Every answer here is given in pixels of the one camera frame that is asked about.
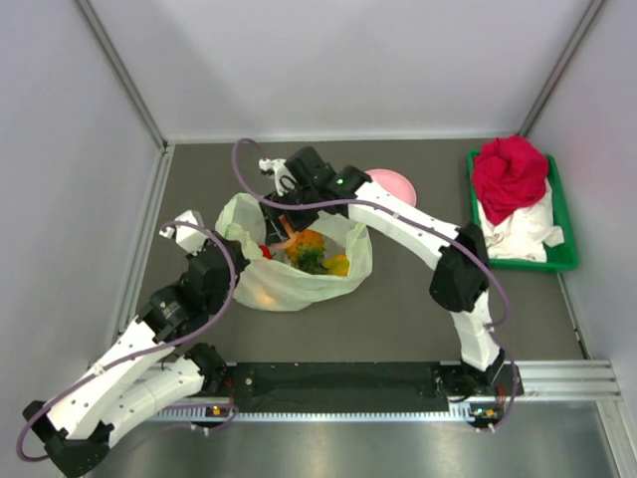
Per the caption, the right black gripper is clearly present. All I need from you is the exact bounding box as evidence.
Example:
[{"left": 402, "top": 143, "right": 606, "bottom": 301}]
[{"left": 260, "top": 182, "right": 322, "bottom": 247}]

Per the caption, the red bell pepper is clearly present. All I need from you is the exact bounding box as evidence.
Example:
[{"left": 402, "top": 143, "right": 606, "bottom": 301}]
[{"left": 259, "top": 245, "right": 273, "bottom": 260}]

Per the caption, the toy pineapple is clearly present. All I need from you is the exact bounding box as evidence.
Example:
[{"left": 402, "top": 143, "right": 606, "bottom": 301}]
[{"left": 285, "top": 229, "right": 326, "bottom": 275}]

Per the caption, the pale green plastic bag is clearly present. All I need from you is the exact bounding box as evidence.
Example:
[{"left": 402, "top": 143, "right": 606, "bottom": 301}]
[{"left": 215, "top": 193, "right": 373, "bottom": 312}]

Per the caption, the yellow orange fruit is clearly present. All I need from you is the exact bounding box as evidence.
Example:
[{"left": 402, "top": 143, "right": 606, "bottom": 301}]
[{"left": 254, "top": 290, "right": 277, "bottom": 311}]

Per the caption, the orange green mango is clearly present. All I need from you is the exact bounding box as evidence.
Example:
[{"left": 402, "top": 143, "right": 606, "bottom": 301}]
[{"left": 322, "top": 254, "right": 350, "bottom": 277}]

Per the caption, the pink peach fruit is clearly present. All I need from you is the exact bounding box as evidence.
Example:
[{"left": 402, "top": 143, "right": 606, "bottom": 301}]
[{"left": 269, "top": 214, "right": 299, "bottom": 251}]

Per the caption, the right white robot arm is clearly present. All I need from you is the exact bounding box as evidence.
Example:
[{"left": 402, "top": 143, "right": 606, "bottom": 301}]
[{"left": 259, "top": 146, "right": 505, "bottom": 394}]

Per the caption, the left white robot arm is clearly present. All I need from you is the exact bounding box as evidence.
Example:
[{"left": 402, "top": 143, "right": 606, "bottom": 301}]
[{"left": 23, "top": 234, "right": 249, "bottom": 477}]

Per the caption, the pink plate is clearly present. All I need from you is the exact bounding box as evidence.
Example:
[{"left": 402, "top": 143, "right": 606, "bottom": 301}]
[{"left": 366, "top": 168, "right": 417, "bottom": 206}]

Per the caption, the red cloth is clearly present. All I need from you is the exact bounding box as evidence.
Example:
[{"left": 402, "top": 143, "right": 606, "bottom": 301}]
[{"left": 472, "top": 135, "right": 549, "bottom": 226}]

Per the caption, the white cloth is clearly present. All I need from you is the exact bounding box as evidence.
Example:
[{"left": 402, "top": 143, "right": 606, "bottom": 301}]
[{"left": 478, "top": 180, "right": 565, "bottom": 263}]

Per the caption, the green plastic tray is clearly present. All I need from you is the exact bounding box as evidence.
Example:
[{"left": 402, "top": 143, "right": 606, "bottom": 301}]
[{"left": 469, "top": 155, "right": 579, "bottom": 273}]

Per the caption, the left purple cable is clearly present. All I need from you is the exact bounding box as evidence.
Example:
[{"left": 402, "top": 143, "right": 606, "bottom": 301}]
[{"left": 16, "top": 220, "right": 237, "bottom": 460}]

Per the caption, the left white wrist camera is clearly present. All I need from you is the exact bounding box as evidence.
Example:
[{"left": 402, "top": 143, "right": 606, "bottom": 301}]
[{"left": 158, "top": 210, "right": 207, "bottom": 256}]

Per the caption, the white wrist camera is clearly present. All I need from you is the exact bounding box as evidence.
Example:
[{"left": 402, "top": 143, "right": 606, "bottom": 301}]
[
  {"left": 158, "top": 210, "right": 207, "bottom": 256},
  {"left": 258, "top": 158, "right": 297, "bottom": 196}
]

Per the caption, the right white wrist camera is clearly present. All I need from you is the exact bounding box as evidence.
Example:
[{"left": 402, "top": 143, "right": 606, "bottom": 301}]
[{"left": 258, "top": 158, "right": 297, "bottom": 196}]

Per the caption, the grey slotted cable duct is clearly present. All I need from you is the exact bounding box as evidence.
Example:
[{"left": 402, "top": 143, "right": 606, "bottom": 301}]
[{"left": 148, "top": 400, "right": 509, "bottom": 423}]

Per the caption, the aluminium frame rail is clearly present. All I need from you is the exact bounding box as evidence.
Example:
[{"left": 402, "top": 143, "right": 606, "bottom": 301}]
[{"left": 79, "top": 143, "right": 175, "bottom": 478}]

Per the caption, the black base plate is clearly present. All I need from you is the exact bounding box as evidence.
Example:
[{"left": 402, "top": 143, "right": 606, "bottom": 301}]
[{"left": 205, "top": 361, "right": 514, "bottom": 414}]

